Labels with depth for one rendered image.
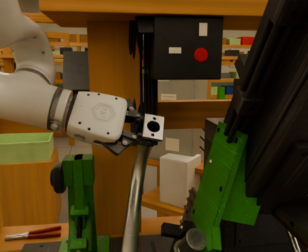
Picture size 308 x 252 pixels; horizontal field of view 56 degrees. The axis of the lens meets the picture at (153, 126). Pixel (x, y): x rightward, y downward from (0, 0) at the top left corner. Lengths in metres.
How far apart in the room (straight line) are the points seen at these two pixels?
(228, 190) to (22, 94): 0.39
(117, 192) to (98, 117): 0.39
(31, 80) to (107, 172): 0.39
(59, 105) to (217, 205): 0.33
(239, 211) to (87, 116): 0.32
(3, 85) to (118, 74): 0.35
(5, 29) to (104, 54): 0.38
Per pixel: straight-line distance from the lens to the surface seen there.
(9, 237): 1.01
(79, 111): 0.55
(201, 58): 0.74
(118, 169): 0.87
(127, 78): 0.82
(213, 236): 0.53
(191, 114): 0.95
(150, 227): 0.99
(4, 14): 0.47
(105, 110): 0.56
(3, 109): 0.57
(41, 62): 0.62
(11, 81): 0.58
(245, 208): 0.56
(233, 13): 0.76
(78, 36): 7.41
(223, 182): 0.52
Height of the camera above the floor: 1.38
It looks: 11 degrees down
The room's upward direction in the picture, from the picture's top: straight up
